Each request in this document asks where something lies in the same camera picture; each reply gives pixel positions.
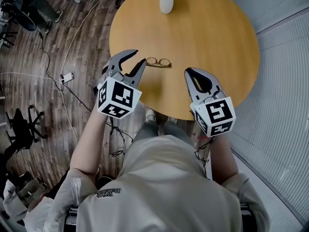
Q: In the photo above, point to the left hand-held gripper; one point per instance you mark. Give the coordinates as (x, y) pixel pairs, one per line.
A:
(118, 98)

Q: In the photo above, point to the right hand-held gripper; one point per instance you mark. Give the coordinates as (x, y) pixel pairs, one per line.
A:
(217, 115)

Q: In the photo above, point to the brown-framed eyeglasses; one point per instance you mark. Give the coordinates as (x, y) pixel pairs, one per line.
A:
(158, 63)

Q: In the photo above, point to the person's left forearm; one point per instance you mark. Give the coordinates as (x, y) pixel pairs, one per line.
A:
(91, 139)

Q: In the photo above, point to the person's right forearm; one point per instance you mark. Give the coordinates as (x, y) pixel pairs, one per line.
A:
(223, 158)

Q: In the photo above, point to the person's right shoe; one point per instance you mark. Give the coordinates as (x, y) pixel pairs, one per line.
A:
(172, 120)

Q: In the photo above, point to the person's shoe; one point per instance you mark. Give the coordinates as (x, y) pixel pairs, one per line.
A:
(172, 120)
(150, 116)

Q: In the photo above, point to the person's left shoe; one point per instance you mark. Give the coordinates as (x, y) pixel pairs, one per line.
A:
(150, 116)

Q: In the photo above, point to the white power strip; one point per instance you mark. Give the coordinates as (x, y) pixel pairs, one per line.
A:
(67, 77)

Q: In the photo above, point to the person's grey trousers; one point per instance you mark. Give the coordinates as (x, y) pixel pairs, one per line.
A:
(154, 129)

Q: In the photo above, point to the white window blind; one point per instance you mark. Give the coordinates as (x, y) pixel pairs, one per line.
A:
(277, 105)

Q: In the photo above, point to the white ceramic vase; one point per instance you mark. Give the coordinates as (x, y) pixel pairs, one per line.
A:
(166, 2)

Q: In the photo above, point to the person's light t-shirt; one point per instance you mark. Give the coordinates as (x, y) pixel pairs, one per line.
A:
(164, 190)

